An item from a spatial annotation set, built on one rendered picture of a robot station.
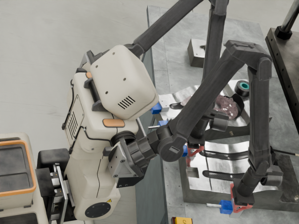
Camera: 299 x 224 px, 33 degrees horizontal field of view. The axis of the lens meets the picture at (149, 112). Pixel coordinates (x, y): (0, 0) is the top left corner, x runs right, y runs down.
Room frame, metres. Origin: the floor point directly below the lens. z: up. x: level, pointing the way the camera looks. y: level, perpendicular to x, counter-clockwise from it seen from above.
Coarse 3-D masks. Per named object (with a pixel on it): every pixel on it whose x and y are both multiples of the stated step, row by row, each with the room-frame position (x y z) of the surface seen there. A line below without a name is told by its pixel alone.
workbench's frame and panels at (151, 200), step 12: (144, 60) 2.49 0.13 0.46; (144, 120) 2.08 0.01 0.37; (156, 120) 1.87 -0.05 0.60; (156, 156) 1.69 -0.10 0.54; (156, 168) 1.63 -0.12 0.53; (144, 180) 1.73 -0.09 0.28; (156, 180) 1.57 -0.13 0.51; (144, 192) 1.67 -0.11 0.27; (156, 192) 1.51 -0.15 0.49; (144, 204) 1.60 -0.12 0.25; (156, 204) 1.46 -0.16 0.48; (144, 216) 1.54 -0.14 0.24; (156, 216) 1.41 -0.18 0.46
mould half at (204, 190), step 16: (208, 144) 1.53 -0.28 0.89; (224, 144) 1.56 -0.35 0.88; (240, 144) 1.57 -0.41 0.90; (192, 160) 1.41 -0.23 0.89; (208, 160) 1.44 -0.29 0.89; (224, 160) 1.47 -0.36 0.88; (240, 160) 1.49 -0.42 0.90; (288, 160) 1.62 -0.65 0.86; (288, 176) 1.52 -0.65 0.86; (192, 192) 1.27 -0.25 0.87; (208, 192) 1.29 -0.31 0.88; (224, 192) 1.31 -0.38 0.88; (256, 192) 1.34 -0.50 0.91; (272, 192) 1.36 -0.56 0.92; (288, 192) 1.43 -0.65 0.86; (272, 208) 1.37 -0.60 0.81; (288, 208) 1.39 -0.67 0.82
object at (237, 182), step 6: (234, 180) 1.24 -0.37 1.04; (240, 180) 1.21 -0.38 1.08; (234, 186) 1.21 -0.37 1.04; (240, 186) 1.19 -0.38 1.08; (246, 186) 1.18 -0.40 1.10; (240, 192) 1.18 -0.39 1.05; (246, 192) 1.18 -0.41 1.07; (252, 192) 1.19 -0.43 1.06; (240, 198) 1.16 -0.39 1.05; (246, 198) 1.17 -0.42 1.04; (252, 198) 1.18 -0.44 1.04; (252, 204) 1.16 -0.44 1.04
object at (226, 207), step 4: (224, 200) 1.21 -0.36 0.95; (228, 200) 1.22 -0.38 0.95; (232, 200) 1.22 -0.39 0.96; (208, 204) 1.18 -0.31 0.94; (212, 204) 1.18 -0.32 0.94; (216, 204) 1.19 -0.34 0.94; (220, 204) 1.20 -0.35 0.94; (224, 204) 1.19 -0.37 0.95; (228, 204) 1.20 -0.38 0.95; (232, 204) 1.20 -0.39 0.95; (220, 208) 1.18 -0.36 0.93; (224, 208) 1.18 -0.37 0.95; (228, 208) 1.18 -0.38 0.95; (232, 208) 1.19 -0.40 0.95; (220, 212) 1.17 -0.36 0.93; (224, 212) 1.17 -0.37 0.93; (228, 212) 1.18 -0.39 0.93; (232, 212) 1.18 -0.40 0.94; (240, 212) 1.19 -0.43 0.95; (232, 216) 1.18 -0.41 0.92; (236, 216) 1.18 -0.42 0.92
